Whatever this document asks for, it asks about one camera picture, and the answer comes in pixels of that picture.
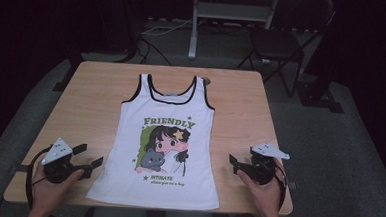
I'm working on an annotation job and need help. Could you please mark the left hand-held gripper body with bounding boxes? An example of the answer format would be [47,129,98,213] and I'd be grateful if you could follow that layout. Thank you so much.
[39,136,83,186]

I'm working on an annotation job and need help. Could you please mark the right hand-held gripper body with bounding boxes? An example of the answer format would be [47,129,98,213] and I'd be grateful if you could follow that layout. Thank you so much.
[236,141,291,188]

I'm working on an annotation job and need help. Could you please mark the white printed tank top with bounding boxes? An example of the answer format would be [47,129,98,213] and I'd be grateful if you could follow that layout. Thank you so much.
[85,70,227,212]

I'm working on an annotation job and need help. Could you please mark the person's right hand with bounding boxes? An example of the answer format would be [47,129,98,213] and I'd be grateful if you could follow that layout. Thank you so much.
[234,157,288,217]

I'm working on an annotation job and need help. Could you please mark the person's left hand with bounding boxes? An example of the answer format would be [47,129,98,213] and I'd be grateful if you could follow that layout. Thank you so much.
[28,161,86,216]

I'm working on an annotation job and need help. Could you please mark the black floor stand base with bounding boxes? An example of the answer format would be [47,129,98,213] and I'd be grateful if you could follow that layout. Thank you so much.
[295,78,347,114]

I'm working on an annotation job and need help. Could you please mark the black folding chair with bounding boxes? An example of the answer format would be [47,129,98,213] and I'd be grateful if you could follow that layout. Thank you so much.
[236,0,338,101]

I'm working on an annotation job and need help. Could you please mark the grey metal stand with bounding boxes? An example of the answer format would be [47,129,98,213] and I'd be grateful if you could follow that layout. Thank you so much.
[188,0,281,65]

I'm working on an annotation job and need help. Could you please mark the left hand-held gripper black cable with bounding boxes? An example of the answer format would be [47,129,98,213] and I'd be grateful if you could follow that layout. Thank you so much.
[23,145,53,212]

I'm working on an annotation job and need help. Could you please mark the black floor cable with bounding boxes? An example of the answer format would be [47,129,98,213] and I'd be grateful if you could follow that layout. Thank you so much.
[136,35,175,67]

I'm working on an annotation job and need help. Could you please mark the white floor cable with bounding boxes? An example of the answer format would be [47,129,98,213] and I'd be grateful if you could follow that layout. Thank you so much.
[141,16,205,39]

